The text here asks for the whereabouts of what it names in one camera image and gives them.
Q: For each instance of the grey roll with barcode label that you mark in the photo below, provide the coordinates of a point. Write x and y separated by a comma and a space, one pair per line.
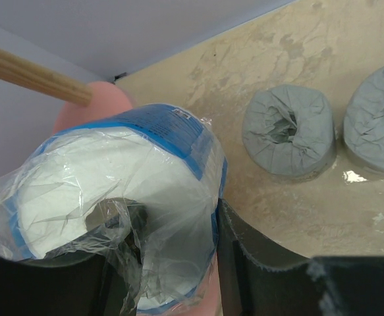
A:
363, 123

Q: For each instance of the grey roll with cartoon label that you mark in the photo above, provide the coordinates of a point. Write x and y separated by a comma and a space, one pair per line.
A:
289, 131

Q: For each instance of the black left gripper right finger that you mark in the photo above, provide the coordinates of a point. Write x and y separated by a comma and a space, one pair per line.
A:
260, 277

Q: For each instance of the pink three-tier shelf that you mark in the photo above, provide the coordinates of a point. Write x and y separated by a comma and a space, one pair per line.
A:
79, 98

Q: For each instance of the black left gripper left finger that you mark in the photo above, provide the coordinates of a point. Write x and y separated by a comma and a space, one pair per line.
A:
98, 273

